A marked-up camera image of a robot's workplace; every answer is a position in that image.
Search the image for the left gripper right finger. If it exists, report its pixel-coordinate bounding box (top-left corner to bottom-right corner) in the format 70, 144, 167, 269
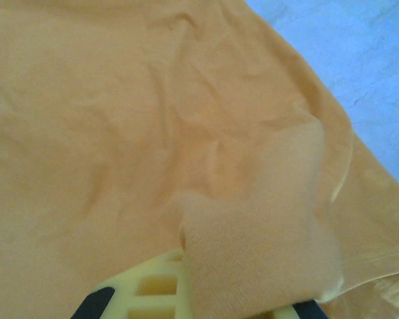
272, 298, 329, 319

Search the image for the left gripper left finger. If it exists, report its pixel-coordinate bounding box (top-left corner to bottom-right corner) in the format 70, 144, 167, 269
71, 249, 189, 319

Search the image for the yellow t-shirt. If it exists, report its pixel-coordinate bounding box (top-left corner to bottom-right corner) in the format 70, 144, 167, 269
0, 0, 399, 319

